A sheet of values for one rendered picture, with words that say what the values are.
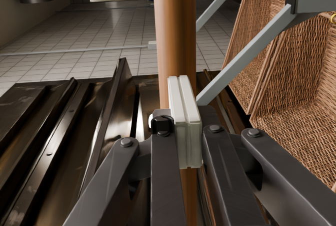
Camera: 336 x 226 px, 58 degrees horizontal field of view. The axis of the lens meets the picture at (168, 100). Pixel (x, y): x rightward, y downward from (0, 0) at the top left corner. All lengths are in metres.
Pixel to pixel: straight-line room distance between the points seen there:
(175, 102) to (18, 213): 0.91
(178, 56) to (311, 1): 0.45
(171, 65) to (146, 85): 1.61
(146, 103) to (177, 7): 1.68
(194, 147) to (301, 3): 0.50
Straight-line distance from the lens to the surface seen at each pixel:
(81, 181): 0.86
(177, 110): 0.17
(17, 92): 1.93
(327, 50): 1.27
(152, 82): 1.82
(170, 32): 0.22
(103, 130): 1.05
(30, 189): 1.13
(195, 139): 0.16
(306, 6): 0.64
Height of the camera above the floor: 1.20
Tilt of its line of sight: 1 degrees down
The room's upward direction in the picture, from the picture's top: 94 degrees counter-clockwise
